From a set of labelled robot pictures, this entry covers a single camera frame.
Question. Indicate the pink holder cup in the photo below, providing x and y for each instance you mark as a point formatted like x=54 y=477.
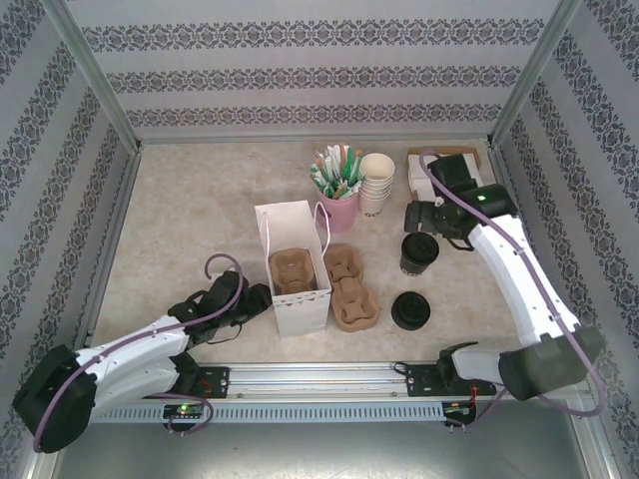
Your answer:
x=342 y=217

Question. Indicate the black plastic cup lid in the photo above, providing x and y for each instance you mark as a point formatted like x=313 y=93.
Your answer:
x=420 y=247
x=410 y=310

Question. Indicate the brown cardboard napkin tray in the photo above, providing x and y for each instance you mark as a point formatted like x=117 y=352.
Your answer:
x=449 y=149

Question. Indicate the brown wooden stirrer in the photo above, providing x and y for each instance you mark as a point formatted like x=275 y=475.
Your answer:
x=342 y=191

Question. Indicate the aluminium frame post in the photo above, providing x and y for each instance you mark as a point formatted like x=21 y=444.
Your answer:
x=536 y=75
x=95 y=75

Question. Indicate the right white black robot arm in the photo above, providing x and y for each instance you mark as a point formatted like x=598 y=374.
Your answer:
x=519 y=279

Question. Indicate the green white sugar stick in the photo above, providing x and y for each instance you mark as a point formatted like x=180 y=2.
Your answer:
x=355 y=158
x=331 y=153
x=318 y=172

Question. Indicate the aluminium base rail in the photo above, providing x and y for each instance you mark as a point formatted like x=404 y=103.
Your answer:
x=319 y=379

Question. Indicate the dark paper coffee cup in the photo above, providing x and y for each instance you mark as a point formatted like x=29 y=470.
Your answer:
x=413 y=269

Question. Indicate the brown pulp cup carrier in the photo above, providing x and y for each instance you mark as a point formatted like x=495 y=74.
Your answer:
x=289 y=269
x=352 y=294

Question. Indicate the white paper takeout bag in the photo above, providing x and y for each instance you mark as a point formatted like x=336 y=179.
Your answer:
x=299 y=319

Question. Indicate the beige paper stick packet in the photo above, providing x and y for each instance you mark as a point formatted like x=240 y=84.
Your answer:
x=343 y=149

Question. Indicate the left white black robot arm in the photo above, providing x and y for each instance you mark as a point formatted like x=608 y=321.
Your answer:
x=135 y=349

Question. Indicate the aluminium rear rail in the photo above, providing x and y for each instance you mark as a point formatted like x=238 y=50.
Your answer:
x=319 y=140

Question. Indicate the aluminium side rail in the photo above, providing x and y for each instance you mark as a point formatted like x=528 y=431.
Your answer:
x=114 y=234
x=501 y=164

